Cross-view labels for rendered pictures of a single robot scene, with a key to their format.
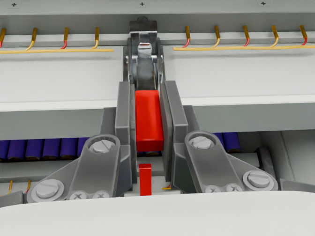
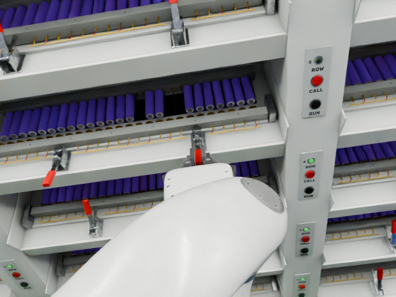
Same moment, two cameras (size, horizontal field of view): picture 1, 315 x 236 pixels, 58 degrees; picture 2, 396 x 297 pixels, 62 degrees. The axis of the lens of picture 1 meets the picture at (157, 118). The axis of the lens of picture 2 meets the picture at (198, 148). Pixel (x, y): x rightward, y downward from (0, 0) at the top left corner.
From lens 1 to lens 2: 0.43 m
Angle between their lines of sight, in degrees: 10
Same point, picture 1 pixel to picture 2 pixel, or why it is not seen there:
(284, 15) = (246, 117)
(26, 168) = (151, 194)
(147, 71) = (198, 144)
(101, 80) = (184, 148)
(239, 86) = (232, 144)
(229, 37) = (228, 126)
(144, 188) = not seen: hidden behind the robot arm
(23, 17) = (157, 130)
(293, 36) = (253, 123)
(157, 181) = not seen: hidden behind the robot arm
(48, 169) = (161, 193)
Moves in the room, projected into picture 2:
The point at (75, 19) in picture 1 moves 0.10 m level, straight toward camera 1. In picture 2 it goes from (173, 128) to (184, 158)
